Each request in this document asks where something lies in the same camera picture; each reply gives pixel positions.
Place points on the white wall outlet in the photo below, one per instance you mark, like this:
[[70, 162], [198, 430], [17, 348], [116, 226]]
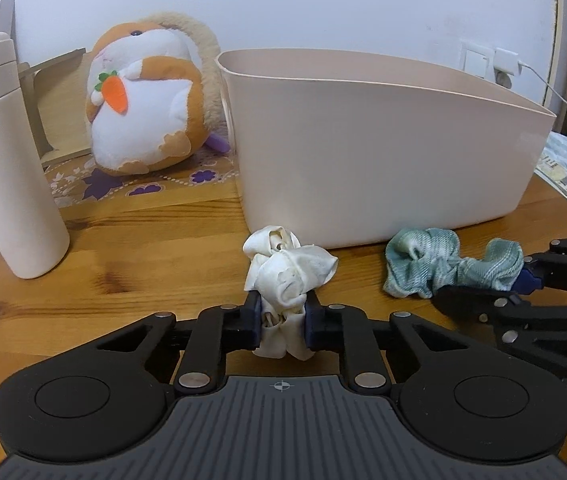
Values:
[[476, 60]]

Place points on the orange hamster plush with carrot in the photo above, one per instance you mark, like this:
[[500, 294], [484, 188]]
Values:
[[138, 110]]

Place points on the white charger plug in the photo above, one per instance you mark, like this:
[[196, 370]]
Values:
[[506, 65]]

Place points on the wooden stand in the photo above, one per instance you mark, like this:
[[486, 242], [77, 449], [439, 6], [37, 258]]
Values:
[[58, 110]]

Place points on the purple stick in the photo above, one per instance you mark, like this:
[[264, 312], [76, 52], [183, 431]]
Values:
[[219, 143]]

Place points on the floral patterned mat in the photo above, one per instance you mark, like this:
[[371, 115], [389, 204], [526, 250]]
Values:
[[173, 185]]

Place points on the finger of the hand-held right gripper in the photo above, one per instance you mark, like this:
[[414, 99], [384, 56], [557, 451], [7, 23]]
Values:
[[526, 280], [538, 330]]

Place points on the small beige device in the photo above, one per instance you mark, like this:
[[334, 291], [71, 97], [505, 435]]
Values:
[[558, 175]]

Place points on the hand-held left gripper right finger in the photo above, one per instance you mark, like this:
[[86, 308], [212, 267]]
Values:
[[313, 326]]

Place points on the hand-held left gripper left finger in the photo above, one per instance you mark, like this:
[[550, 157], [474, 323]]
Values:
[[252, 321]]

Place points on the beige plastic container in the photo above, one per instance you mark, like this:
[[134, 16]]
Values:
[[363, 160]]

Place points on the teal scrunchie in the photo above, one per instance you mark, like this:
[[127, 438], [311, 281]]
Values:
[[423, 265]]

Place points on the white scrunchie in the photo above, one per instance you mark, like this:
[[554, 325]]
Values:
[[288, 275]]

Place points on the white insulated bottle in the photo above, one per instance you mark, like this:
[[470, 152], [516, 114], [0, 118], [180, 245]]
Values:
[[3, 160]]

